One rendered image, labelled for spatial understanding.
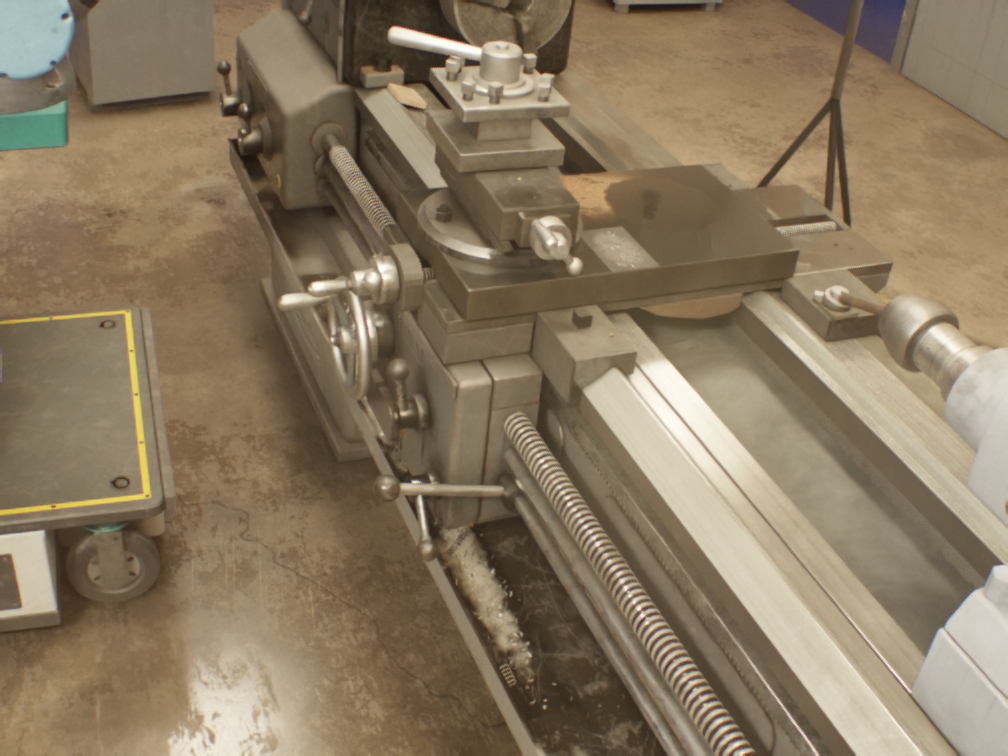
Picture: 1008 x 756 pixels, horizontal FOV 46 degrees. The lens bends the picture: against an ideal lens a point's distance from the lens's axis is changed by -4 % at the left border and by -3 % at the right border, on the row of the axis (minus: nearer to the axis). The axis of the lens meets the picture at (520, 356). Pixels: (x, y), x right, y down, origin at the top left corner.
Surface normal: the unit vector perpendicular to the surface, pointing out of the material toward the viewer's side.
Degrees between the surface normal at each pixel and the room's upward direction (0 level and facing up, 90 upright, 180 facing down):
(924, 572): 16
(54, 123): 90
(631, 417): 36
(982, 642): 62
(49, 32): 93
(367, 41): 90
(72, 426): 0
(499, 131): 90
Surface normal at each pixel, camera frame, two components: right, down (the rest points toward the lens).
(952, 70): -0.92, 0.14
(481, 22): 0.39, 0.54
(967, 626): -0.76, -0.27
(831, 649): -0.46, -0.59
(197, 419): 0.10, -0.83
